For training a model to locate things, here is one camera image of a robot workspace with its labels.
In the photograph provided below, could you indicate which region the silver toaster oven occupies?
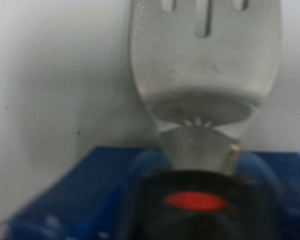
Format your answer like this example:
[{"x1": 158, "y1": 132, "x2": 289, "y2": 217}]
[{"x1": 0, "y1": 0, "x2": 300, "y2": 231}]

